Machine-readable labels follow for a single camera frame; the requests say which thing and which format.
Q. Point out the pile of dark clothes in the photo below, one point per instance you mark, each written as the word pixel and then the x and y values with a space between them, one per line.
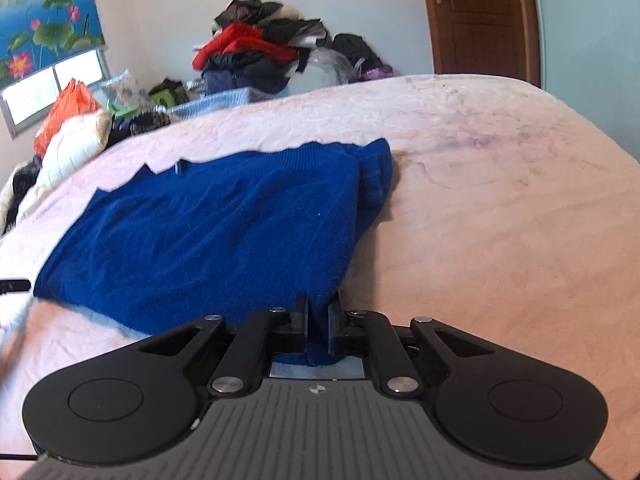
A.
pixel 279 24

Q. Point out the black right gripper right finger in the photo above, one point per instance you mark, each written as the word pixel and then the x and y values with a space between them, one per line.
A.
pixel 373 338

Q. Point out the light blue knitted blanket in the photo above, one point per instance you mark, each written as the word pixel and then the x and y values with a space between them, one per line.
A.
pixel 218 101

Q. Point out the purple plastic bag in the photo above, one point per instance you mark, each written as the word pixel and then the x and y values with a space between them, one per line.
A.
pixel 381 72

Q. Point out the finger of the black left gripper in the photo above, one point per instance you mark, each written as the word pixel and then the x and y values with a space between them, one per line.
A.
pixel 14 286

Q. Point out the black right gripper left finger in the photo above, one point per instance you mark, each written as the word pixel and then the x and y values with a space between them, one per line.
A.
pixel 261 337

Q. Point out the brown wooden door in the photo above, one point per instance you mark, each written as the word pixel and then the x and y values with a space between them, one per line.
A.
pixel 486 37

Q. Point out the blue knit sweater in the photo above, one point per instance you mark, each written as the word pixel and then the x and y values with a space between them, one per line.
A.
pixel 243 233

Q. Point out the window with grey frame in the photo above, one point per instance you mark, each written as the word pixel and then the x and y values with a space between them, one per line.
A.
pixel 28 100

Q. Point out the pink floral bed sheet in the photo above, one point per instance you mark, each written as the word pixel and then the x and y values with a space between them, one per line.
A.
pixel 512 217

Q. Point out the black bag by wall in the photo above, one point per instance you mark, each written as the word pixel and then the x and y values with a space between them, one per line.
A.
pixel 360 56

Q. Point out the orange plastic bag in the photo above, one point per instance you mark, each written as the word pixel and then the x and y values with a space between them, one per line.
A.
pixel 74 100

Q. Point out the lotus flower window blind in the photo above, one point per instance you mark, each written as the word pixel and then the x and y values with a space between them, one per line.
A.
pixel 36 34

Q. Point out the red garment on pile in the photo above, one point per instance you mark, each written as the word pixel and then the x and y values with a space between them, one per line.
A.
pixel 240 37

